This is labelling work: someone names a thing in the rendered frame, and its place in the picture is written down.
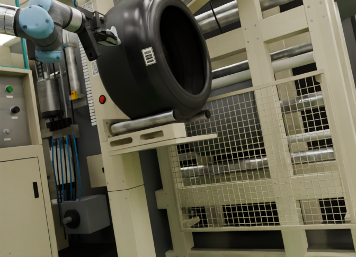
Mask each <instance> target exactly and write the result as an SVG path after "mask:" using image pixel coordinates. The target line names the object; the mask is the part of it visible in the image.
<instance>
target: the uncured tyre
mask: <svg viewBox="0 0 356 257"><path fill-rule="evenodd" d="M105 15H106V17H107V22H106V29H109V30H111V27H112V26H113V27H115V29H116V31H117V35H118V38H119V39H120V41H121V44H120V45H117V46H103V45H98V47H99V50H100V52H101V54H102V57H101V58H99V59H97V60H96V64H97V69H98V71H99V75H100V78H101V81H102V83H103V86H104V88H105V90H106V91H107V93H108V95H109V97H110V98H111V100H112V101H113V102H114V103H115V105H116V106H117V107H118V108H119V109H120V110H121V111H122V112H123V113H124V114H125V115H126V116H128V117H129V118H130V119H132V120H133V119H137V118H141V117H145V116H149V115H152V114H157V113H161V112H165V111H169V110H173V109H177V110H178V111H179V113H180V115H181V116H182V117H181V118H179V120H183V119H187V118H190V117H192V116H194V115H195V114H197V113H198V112H200V111H201V109H202V108H203V106H204V105H205V103H206V101H207V99H208V97H209V94H210V91H211V85H212V68H211V60H210V55H209V50H208V47H207V43H206V40H205V38H204V35H203V33H202V30H201V28H200V26H199V24H198V22H197V20H196V19H195V17H194V15H193V14H192V12H191V11H190V10H189V8H188V7H187V6H186V5H185V4H184V3H183V2H182V1H181V0H126V1H124V2H122V3H120V4H118V5H116V6H114V7H112V8H111V9H110V10H109V11H108V12H107V13H106V14H105ZM149 47H152V50H153V53H154V57H155V60H156V63H154V64H151V65H147V66H146V64H145V60H144V57H143V53H142V50H143V49H146V48H149ZM175 121H178V120H175ZM170 122H173V121H170ZM166 123H169V122H166ZM161 124H164V123H161ZM161 124H158V125H161ZM155 126H156V125H155Z"/></svg>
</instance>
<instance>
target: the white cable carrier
mask: <svg viewBox="0 0 356 257"><path fill-rule="evenodd" d="M78 41H79V45H80V46H79V47H80V51H81V54H82V55H81V57H82V65H83V66H84V67H83V69H84V70H83V72H84V78H86V79H85V82H86V83H85V85H86V88H87V89H86V90H87V91H88V92H87V94H88V95H87V97H88V101H89V102H88V103H91V104H89V109H90V116H92V117H91V119H93V120H91V122H93V123H92V126H93V125H97V122H96V115H95V109H94V102H93V95H92V89H91V82H90V76H89V72H88V65H87V59H86V53H85V51H84V48H83V46H82V44H81V42H80V40H78ZM89 97H90V98H89ZM90 100H91V101H90ZM91 106H92V107H91Z"/></svg>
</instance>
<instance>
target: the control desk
mask: <svg viewBox="0 0 356 257"><path fill-rule="evenodd" d="M41 144H42V139H41V132H40V125H39V118H38V111H37V103H36V99H35V92H34V85H33V77H32V70H28V69H19V68H10V67H1V66H0V257H59V256H58V250H57V242H56V235H55V228H54V221H53V216H52V209H51V202H50V195H49V188H48V181H47V174H46V166H45V159H44V155H43V148H42V145H41Z"/></svg>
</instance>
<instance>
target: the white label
mask: <svg viewBox="0 0 356 257"><path fill-rule="evenodd" d="M142 53H143V57H144V60H145V64H146V66H147V65H151V64H154V63H156V60H155V57H154V53H153V50H152V47H149V48H146V49H143V50H142Z"/></svg>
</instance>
